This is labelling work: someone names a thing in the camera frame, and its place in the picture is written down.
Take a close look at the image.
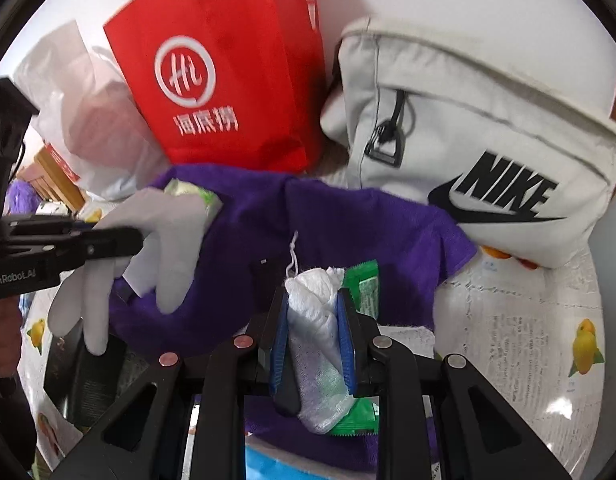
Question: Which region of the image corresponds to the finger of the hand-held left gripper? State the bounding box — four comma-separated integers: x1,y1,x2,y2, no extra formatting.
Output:
2,214,96,235
52,225,144,265

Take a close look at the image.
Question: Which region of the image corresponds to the blue tissue pack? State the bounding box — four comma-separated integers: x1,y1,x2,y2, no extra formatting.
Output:
245,442,379,480

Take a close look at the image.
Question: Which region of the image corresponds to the white plastic shopping bag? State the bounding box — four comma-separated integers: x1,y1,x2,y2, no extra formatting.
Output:
12,20,171,201

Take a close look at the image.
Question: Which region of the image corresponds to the purple towel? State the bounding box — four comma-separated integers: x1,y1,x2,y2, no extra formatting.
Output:
108,162,479,471

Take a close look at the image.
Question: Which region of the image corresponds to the black gold tin box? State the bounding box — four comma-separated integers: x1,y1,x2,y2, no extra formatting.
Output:
42,327,159,428

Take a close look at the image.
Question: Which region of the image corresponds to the purple fluffy toy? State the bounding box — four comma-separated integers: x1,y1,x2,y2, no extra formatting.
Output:
5,180,41,221

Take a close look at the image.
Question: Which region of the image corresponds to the white mesh pouch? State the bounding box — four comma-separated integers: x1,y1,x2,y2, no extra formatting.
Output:
284,266,356,435

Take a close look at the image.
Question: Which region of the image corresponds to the grey fabric sling bag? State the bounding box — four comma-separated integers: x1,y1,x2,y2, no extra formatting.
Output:
320,15,616,271

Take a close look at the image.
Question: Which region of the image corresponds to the white rubber glove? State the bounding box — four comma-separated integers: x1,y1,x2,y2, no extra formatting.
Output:
48,187,213,356

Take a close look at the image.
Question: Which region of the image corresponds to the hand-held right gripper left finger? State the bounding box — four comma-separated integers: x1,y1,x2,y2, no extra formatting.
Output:
50,287,289,480

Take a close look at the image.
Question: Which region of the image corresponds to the wooden headboard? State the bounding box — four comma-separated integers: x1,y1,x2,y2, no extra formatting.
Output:
18,145,88,211

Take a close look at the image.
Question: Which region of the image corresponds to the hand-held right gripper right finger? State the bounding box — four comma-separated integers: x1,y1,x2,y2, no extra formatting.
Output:
337,287,571,480

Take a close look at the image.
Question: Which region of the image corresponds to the small clear green box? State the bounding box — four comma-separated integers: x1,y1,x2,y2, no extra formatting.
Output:
163,178,223,221

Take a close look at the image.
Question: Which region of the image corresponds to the green packet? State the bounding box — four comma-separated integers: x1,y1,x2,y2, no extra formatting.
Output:
333,259,381,436

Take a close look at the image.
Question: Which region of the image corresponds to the red paper bag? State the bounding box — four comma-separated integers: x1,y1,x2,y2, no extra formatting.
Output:
102,0,329,173

